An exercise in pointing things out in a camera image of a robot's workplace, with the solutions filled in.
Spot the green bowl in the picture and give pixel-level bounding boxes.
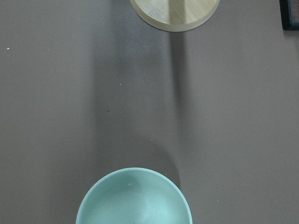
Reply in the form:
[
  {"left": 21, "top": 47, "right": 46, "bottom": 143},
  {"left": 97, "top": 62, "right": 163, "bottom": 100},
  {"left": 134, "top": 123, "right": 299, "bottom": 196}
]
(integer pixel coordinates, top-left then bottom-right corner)
[{"left": 76, "top": 168, "right": 193, "bottom": 224}]

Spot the wooden mug tree stand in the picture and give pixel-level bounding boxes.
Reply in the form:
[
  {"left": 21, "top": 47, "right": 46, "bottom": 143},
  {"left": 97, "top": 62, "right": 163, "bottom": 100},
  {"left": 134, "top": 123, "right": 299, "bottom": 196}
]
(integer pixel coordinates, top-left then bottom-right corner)
[{"left": 130, "top": 0, "right": 220, "bottom": 32}]

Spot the wire glass rack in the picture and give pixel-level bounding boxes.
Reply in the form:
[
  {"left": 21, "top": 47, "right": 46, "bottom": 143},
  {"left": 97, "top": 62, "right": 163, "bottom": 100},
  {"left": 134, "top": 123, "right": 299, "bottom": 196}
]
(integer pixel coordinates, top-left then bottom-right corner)
[{"left": 279, "top": 0, "right": 299, "bottom": 31}]

